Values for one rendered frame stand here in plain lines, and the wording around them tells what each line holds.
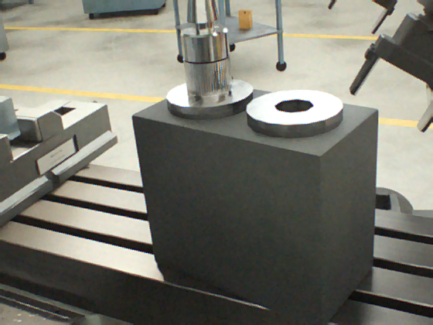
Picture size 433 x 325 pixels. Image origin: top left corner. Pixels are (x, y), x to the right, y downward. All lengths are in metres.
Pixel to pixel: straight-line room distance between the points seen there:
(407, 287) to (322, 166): 0.21
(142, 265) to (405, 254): 0.30
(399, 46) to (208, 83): 0.28
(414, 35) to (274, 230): 0.34
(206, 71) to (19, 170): 0.39
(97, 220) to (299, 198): 0.36
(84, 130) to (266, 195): 0.50
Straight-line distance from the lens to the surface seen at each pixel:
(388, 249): 0.70
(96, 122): 1.00
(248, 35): 4.21
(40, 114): 0.90
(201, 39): 0.57
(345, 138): 0.52
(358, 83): 0.79
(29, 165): 0.89
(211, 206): 0.58
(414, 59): 0.77
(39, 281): 0.81
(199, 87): 0.58
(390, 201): 1.37
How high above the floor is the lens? 1.31
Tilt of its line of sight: 26 degrees down
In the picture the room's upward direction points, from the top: 6 degrees counter-clockwise
